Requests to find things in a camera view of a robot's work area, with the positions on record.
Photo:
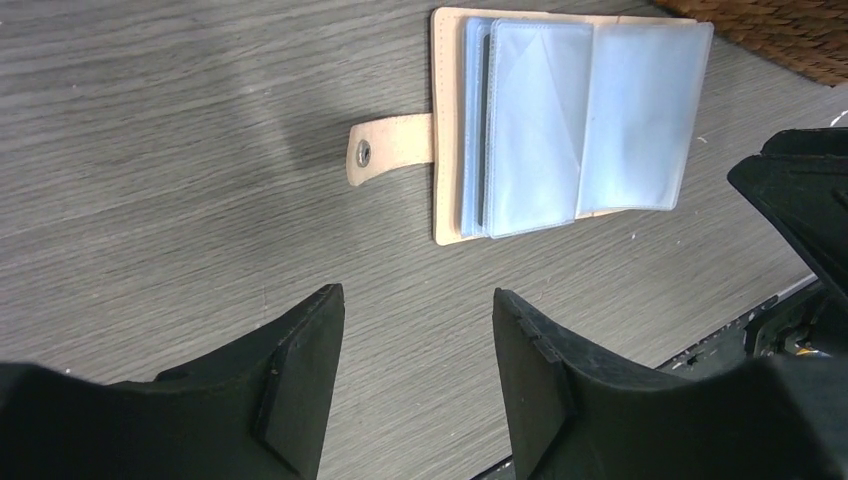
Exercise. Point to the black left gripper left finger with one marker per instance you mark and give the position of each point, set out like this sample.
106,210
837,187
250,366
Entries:
255,408

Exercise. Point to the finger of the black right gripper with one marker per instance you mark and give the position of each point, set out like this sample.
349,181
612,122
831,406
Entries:
798,182

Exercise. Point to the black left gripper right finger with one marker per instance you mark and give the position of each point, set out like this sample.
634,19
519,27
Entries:
576,410

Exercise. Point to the beige leather card holder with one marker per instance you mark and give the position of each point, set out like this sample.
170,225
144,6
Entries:
541,119

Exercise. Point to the woven wicker divided basket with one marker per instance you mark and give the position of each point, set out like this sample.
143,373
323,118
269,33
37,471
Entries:
806,37

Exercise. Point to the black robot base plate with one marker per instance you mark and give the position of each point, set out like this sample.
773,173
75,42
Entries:
782,324

